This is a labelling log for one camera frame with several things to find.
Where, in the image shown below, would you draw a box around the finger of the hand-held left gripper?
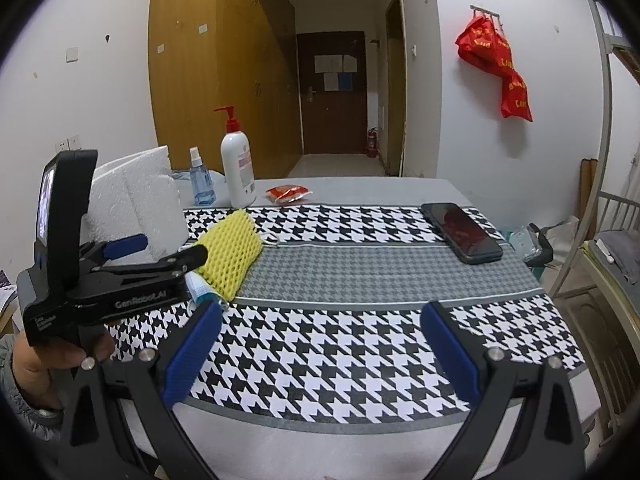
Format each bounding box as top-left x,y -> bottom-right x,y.
80,244 -> 209,288
81,233 -> 149,264

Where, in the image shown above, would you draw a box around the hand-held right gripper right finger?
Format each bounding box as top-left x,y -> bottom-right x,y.
420,301 -> 587,480

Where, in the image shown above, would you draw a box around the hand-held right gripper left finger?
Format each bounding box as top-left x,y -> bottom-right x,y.
59,300 -> 223,480

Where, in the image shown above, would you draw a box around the yellow foam net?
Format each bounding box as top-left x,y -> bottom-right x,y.
192,209 -> 265,303

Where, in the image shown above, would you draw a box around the white foam box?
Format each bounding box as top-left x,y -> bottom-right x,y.
82,146 -> 189,261

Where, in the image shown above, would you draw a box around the person's left forearm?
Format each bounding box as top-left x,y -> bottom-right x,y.
0,332 -> 66,443

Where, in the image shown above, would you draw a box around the person's left hand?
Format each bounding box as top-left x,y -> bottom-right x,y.
12,323 -> 117,412

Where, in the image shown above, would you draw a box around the blue spray bottle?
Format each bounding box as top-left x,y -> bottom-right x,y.
188,146 -> 216,206

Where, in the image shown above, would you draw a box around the white lotion pump bottle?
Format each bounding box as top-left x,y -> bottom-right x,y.
214,105 -> 258,210

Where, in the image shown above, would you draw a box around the red packet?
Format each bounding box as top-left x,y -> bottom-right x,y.
266,185 -> 312,205

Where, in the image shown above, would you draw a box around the black smartphone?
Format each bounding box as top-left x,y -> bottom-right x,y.
420,203 -> 504,265

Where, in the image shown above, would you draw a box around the houndstooth tablecloth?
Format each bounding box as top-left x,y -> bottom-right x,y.
102,203 -> 587,423

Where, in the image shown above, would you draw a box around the silver foil pack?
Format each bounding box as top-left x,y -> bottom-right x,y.
509,225 -> 542,264

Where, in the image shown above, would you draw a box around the wooden chair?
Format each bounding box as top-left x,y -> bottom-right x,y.
565,247 -> 640,433

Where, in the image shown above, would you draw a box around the wooden wardrobe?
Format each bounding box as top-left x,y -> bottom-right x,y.
148,0 -> 304,181

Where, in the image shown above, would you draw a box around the dark brown door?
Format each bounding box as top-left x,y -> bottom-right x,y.
296,31 -> 369,156

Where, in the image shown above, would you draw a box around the grey bedding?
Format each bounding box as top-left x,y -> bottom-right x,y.
597,229 -> 640,286

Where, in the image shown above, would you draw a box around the wooden boards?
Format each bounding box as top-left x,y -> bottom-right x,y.
579,158 -> 600,216

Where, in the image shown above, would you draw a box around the white paper door notice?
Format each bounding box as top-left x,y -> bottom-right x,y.
314,53 -> 358,74

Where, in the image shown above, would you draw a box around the red plastic bag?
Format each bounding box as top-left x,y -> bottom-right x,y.
455,15 -> 514,79
500,71 -> 534,122

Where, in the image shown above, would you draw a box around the metal bunk bed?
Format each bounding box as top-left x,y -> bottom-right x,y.
549,0 -> 640,311

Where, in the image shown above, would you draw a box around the wooden side door frame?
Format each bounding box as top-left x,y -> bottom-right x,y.
384,0 -> 407,177

